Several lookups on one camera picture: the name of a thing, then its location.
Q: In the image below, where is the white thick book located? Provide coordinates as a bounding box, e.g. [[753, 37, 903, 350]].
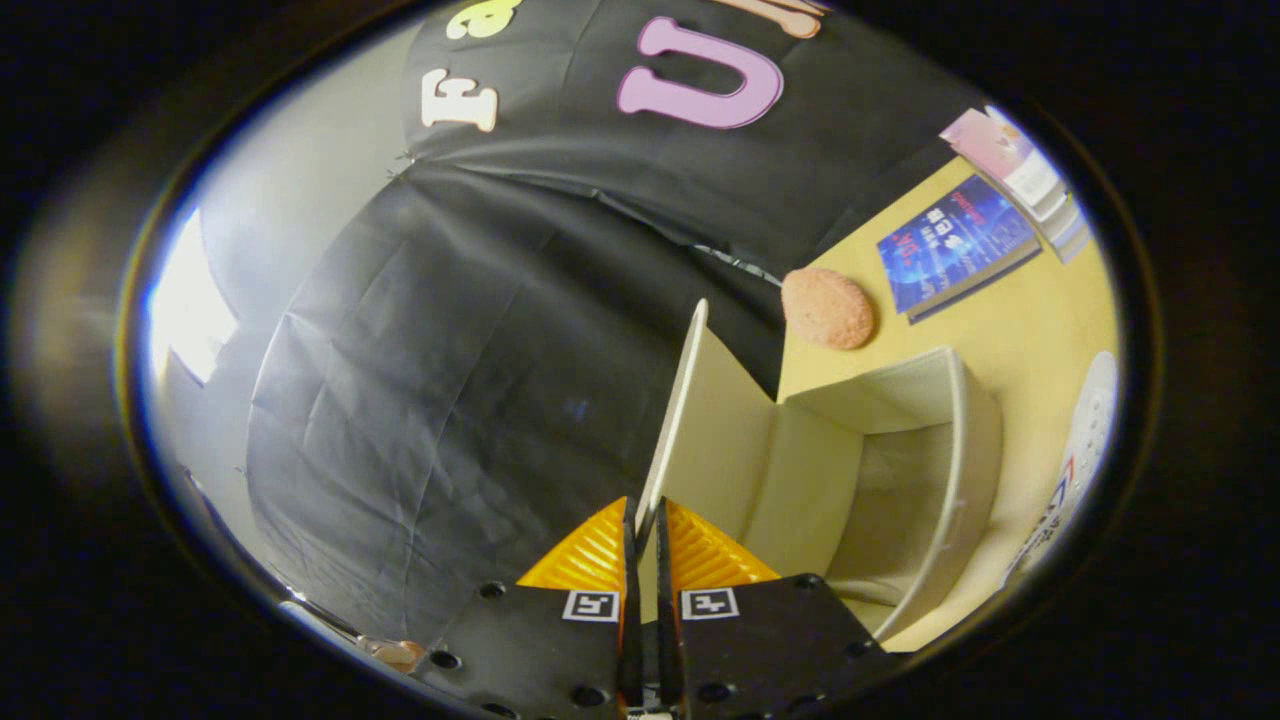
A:
[[1000, 150, 1068, 219]]

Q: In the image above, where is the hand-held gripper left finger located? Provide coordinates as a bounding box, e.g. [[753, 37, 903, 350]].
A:
[[410, 495, 644, 720]]

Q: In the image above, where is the white striped canvas shoe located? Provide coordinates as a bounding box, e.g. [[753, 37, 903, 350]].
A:
[[1000, 350, 1119, 591]]

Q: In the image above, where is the blue cover book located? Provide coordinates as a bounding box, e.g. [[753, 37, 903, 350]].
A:
[[877, 175, 1043, 326]]

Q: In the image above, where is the black backdrop cloth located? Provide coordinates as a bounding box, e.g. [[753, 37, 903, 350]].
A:
[[245, 0, 986, 646]]

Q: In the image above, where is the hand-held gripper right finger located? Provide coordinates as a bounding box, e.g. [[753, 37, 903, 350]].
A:
[[655, 497, 888, 720]]

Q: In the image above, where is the grey blue book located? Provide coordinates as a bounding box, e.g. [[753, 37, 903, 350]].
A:
[[1040, 195, 1091, 263]]

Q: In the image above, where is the orange fuzzy ball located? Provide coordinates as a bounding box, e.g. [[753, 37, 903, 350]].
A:
[[780, 267, 876, 351]]

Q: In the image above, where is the beige fabric storage box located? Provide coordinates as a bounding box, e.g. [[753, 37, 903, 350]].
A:
[[635, 298, 1004, 643]]

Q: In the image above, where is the pink cover book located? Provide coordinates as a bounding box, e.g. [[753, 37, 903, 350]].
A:
[[940, 105, 1036, 183]]

